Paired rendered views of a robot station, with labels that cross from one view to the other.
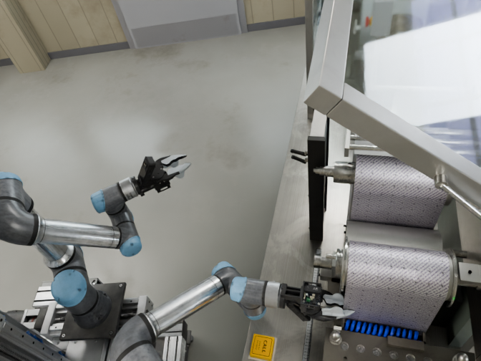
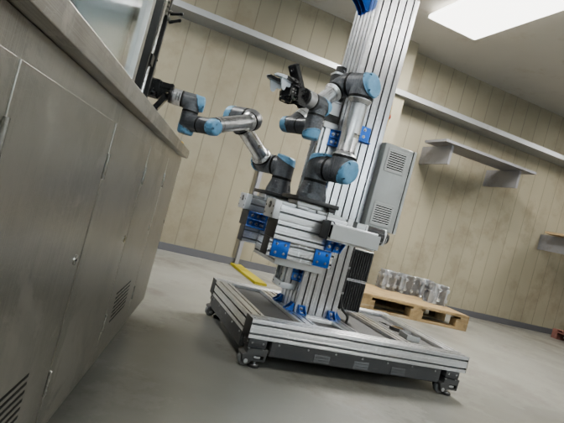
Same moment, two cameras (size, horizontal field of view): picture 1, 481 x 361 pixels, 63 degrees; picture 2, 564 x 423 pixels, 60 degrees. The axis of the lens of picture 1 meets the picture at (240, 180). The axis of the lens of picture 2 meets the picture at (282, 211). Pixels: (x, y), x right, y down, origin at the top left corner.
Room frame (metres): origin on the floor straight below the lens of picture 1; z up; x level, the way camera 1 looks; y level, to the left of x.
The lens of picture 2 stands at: (2.77, -0.63, 0.73)
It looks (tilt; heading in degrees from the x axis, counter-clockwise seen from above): 0 degrees down; 150
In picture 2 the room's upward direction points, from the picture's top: 15 degrees clockwise
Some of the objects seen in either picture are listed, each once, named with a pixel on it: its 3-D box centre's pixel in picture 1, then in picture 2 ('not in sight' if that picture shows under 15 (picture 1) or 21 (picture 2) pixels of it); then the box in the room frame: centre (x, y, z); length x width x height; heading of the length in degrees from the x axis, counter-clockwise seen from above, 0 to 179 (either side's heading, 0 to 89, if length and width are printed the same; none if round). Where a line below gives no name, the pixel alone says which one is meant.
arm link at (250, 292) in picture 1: (249, 291); (192, 102); (0.54, 0.05, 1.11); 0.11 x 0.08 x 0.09; 67
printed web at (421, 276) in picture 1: (389, 245); not in sight; (0.56, -0.39, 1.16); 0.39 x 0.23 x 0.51; 157
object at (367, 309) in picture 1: (386, 312); not in sight; (0.38, -0.32, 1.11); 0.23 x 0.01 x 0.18; 67
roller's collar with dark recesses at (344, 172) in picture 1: (344, 172); not in sight; (0.72, -0.30, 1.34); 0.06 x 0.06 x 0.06; 67
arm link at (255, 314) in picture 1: (250, 300); (190, 122); (0.55, 0.06, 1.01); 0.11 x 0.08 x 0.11; 31
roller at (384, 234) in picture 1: (390, 245); not in sight; (0.55, -0.39, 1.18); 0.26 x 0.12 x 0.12; 67
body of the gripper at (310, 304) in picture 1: (301, 298); (159, 90); (0.47, -0.10, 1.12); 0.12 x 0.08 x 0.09; 67
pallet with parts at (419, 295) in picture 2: not in sight; (397, 292); (-1.14, 3.34, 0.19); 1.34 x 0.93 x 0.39; 80
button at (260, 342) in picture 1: (262, 347); not in sight; (0.43, 0.05, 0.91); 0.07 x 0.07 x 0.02; 67
